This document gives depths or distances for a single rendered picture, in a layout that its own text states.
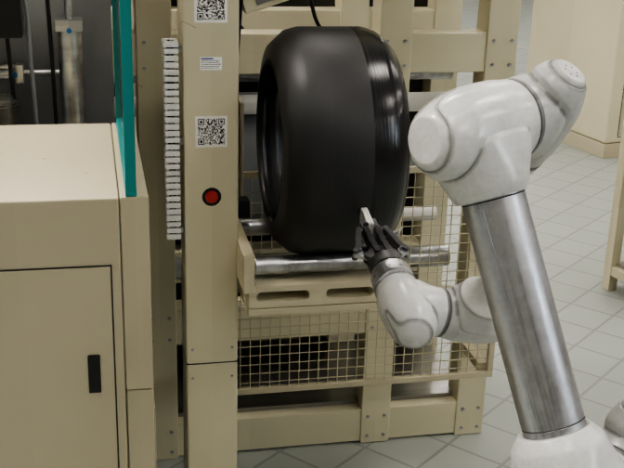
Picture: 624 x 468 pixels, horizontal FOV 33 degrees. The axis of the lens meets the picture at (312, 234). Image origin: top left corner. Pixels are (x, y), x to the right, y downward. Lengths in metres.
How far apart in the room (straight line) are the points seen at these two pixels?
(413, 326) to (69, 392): 0.66
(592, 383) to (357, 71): 2.06
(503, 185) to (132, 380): 0.78
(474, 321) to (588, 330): 2.47
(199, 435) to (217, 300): 0.38
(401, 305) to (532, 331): 0.49
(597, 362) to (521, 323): 2.68
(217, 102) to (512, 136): 1.01
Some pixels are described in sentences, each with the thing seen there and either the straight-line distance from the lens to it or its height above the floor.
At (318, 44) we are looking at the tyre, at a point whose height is 1.43.
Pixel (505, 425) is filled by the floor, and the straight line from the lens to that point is 3.75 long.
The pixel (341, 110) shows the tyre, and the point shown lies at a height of 1.30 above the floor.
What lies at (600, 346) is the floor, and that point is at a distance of 4.43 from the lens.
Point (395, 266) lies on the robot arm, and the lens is 2.16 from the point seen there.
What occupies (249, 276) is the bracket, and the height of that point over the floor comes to 0.90.
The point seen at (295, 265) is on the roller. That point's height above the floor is 0.90.
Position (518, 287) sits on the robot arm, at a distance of 1.62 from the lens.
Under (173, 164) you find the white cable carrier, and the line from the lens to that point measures 2.49.
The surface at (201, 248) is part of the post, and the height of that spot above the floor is 0.93.
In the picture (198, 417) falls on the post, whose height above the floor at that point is 0.47.
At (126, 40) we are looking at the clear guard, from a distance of 1.76.
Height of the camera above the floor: 1.82
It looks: 19 degrees down
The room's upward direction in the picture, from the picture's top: 2 degrees clockwise
